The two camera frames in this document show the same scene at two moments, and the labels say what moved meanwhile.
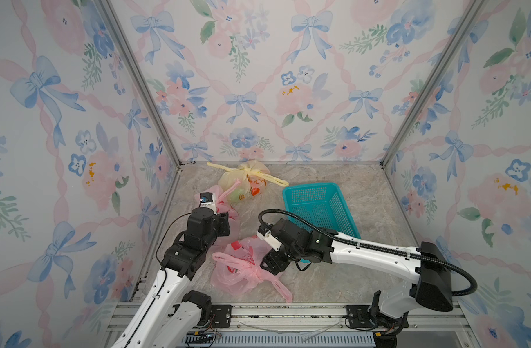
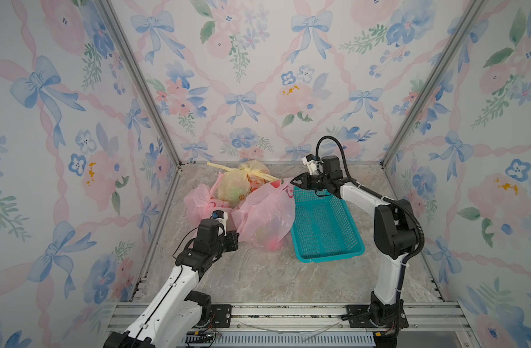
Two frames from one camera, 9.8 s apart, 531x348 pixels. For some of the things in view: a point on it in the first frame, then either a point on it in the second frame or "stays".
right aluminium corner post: x=475 y=6 stays
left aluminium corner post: x=143 y=81 stays
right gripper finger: x=281 y=259 -> x=298 y=180
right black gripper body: x=294 y=251 -> x=316 y=182
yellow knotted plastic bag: x=245 y=181 stays
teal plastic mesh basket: x=323 y=203 stays
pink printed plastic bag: x=238 y=270 -> x=266 y=217
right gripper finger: x=275 y=262 -> x=298 y=182
